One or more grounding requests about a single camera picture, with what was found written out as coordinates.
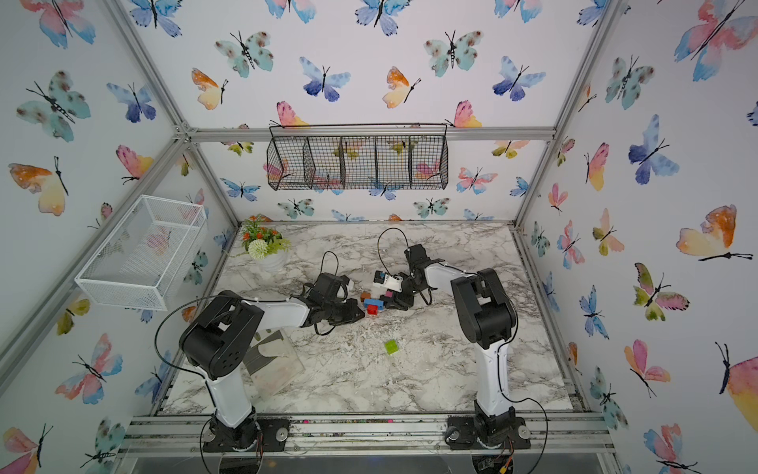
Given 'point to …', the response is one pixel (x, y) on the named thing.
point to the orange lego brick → (365, 295)
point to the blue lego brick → (373, 301)
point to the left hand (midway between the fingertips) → (369, 312)
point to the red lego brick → (372, 309)
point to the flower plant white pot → (265, 244)
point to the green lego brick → (392, 347)
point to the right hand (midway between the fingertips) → (393, 291)
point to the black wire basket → (358, 157)
